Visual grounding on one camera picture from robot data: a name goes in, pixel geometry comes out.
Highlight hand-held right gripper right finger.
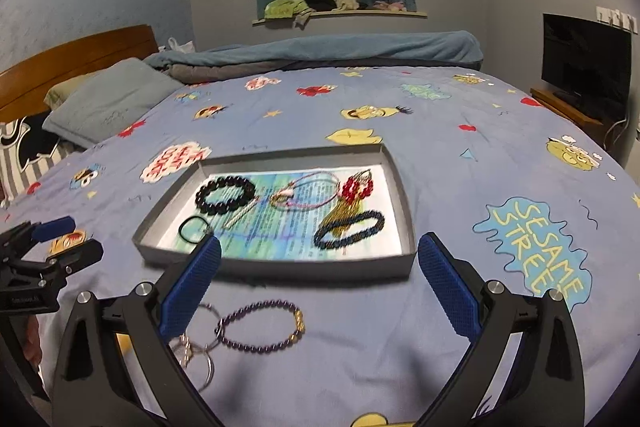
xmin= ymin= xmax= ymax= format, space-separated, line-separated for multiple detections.
xmin=415 ymin=232 xmax=586 ymax=427

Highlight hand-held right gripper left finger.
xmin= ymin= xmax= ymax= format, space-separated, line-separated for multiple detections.
xmin=52 ymin=234 xmax=226 ymax=427

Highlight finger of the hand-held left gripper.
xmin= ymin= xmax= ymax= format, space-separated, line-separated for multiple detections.
xmin=0 ymin=215 xmax=77 ymax=258
xmin=30 ymin=238 xmax=105 ymax=277

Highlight silver hoop ring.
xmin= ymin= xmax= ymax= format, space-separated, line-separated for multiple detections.
xmin=196 ymin=303 xmax=224 ymax=339
xmin=184 ymin=341 xmax=217 ymax=391

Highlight black hair tie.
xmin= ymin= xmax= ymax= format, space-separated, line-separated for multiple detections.
xmin=178 ymin=215 xmax=217 ymax=246

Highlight grey cardboard box tray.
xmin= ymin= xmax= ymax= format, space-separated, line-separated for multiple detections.
xmin=132 ymin=143 xmax=417 ymax=284

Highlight black bead bracelet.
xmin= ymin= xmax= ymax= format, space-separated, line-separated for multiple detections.
xmin=194 ymin=175 xmax=257 ymax=214

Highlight pearl bar hair clip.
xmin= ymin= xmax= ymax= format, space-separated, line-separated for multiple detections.
xmin=223 ymin=205 xmax=259 ymax=231

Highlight purple bead bracelet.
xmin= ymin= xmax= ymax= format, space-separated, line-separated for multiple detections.
xmin=215 ymin=300 xmax=307 ymax=352

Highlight blue bead bracelet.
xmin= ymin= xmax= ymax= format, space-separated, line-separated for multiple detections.
xmin=313 ymin=210 xmax=386 ymax=251

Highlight red bead gold tassel earrings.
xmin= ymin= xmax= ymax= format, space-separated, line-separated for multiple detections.
xmin=319 ymin=169 xmax=377 ymax=249

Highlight pink cord bracelet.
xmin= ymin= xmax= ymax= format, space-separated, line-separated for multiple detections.
xmin=269 ymin=171 xmax=342 ymax=211

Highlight person's left hand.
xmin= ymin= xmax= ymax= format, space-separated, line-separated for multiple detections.
xmin=20 ymin=314 xmax=43 ymax=365

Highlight black and white striped pillow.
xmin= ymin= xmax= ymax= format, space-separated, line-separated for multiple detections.
xmin=0 ymin=114 xmax=77 ymax=204

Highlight printed paper sheet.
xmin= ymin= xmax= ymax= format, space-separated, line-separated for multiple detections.
xmin=177 ymin=166 xmax=404 ymax=261

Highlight blue cartoon printed bedsheet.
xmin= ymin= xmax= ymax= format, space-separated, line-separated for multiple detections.
xmin=0 ymin=64 xmax=640 ymax=427

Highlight pale yellow pillow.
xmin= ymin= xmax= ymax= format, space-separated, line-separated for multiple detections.
xmin=44 ymin=74 xmax=102 ymax=111

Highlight grey-blue pillow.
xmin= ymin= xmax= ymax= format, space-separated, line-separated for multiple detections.
xmin=42 ymin=58 xmax=185 ymax=149

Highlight wooden headboard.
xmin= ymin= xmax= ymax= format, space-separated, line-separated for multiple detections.
xmin=0 ymin=25 xmax=159 ymax=124

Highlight wooden television stand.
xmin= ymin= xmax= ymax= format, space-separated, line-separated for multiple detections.
xmin=529 ymin=87 xmax=621 ymax=144

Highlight white plastic bag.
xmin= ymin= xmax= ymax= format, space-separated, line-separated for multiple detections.
xmin=167 ymin=37 xmax=197 ymax=56

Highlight folded blue blanket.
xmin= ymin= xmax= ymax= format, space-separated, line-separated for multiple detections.
xmin=144 ymin=30 xmax=485 ymax=84

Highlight black television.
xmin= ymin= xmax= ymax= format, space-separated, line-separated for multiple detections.
xmin=541 ymin=13 xmax=634 ymax=110

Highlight window sill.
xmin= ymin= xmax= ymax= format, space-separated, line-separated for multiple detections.
xmin=252 ymin=10 xmax=429 ymax=26

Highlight green cloth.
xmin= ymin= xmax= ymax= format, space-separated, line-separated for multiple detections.
xmin=263 ymin=0 xmax=317 ymax=28

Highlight white cable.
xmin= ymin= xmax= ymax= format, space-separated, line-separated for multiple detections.
xmin=602 ymin=116 xmax=629 ymax=154

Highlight white wall hooks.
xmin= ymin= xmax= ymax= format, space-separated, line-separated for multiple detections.
xmin=595 ymin=5 xmax=639 ymax=30

